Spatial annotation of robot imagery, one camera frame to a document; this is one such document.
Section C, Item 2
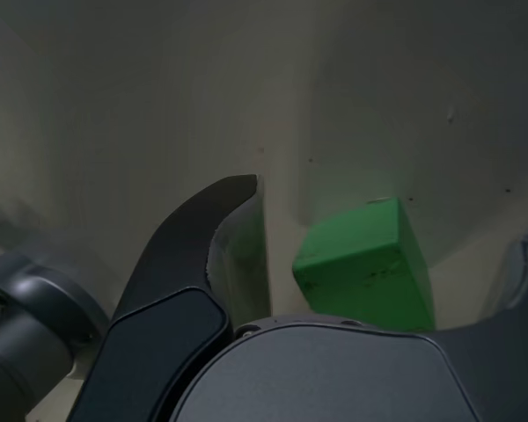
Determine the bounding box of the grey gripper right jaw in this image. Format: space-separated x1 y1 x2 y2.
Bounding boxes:
171 223 528 422

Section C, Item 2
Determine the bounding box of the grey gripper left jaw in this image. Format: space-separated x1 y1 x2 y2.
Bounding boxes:
65 173 273 422

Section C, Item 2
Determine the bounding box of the green cube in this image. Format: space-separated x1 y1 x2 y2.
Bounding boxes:
291 196 436 333

